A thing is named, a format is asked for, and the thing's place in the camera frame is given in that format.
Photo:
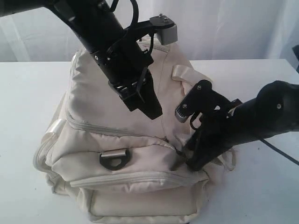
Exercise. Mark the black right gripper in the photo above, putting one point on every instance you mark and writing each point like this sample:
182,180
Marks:
212,136

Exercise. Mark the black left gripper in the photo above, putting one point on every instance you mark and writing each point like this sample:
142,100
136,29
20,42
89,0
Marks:
126,65

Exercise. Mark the cream fabric bag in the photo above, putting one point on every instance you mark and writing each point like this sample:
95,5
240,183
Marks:
120,166

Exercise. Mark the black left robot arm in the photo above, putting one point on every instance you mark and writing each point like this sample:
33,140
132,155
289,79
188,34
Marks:
90,20

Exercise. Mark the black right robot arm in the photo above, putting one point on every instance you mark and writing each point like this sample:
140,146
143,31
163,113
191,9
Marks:
274,111

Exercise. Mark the white backdrop curtain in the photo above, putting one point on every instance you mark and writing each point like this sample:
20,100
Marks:
207,30

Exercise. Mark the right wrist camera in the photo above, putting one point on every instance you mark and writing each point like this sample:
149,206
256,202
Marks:
200,99

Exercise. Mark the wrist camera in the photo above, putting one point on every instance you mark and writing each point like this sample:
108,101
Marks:
166,31
200,99

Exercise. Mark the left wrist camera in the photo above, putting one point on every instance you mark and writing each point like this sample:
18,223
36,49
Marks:
166,31

